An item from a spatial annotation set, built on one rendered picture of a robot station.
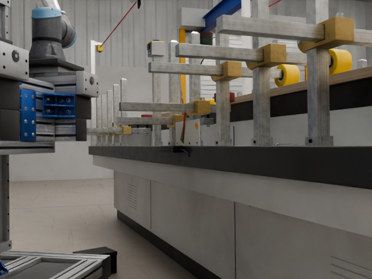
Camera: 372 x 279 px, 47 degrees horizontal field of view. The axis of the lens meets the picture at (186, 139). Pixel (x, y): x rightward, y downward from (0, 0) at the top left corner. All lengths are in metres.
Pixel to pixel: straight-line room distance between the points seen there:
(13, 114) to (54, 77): 0.44
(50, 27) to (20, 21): 7.84
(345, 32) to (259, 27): 0.19
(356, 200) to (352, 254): 0.36
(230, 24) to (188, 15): 8.92
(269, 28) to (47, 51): 1.09
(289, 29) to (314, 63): 0.12
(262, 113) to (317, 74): 0.26
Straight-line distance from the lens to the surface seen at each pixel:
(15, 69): 1.34
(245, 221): 1.77
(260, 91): 1.22
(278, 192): 1.18
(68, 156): 9.30
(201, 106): 1.60
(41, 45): 1.83
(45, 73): 1.79
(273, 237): 1.60
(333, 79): 1.30
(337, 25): 0.98
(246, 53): 1.18
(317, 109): 1.01
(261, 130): 1.22
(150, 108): 1.57
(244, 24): 0.90
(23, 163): 9.32
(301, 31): 0.97
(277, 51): 1.18
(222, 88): 1.45
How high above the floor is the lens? 0.71
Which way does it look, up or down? 1 degrees up
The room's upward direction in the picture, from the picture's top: 1 degrees counter-clockwise
